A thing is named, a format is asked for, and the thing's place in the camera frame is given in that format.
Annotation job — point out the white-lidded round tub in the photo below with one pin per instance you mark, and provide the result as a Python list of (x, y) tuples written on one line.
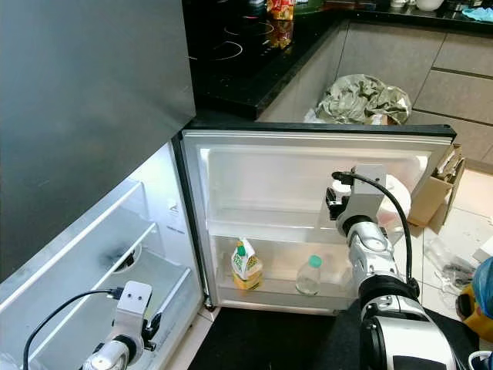
[(399, 199)]

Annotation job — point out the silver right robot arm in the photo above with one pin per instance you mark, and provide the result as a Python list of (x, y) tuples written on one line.
[(373, 254)]

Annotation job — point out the grey fridge lower door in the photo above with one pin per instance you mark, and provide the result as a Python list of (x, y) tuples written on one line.
[(277, 173)]

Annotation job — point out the clear fridge door shelf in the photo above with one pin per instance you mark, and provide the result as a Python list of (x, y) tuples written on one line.
[(277, 299)]

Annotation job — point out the grey two-door fridge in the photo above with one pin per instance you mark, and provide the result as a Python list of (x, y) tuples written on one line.
[(92, 116)]

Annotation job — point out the clear bottle green cap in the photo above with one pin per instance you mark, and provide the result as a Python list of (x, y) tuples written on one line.
[(309, 277)]

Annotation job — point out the brown cardboard box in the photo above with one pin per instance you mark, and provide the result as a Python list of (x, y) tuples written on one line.
[(427, 200)]

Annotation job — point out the crumpled grey plastic bag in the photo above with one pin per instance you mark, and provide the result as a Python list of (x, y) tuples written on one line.
[(362, 99)]

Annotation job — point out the yellow green juice carton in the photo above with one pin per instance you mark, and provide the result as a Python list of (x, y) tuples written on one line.
[(246, 266)]

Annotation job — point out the clear plastic wrapping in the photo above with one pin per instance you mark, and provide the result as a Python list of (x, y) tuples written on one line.
[(451, 266)]

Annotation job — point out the yellow object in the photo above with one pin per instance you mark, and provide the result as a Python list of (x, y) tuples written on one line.
[(466, 307)]

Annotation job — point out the black hob countertop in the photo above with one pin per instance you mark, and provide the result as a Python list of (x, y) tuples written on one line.
[(223, 77)]

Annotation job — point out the white bowl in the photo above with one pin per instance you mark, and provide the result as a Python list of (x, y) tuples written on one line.
[(429, 4)]

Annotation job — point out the blue cloth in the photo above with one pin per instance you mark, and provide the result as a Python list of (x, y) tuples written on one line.
[(477, 13)]

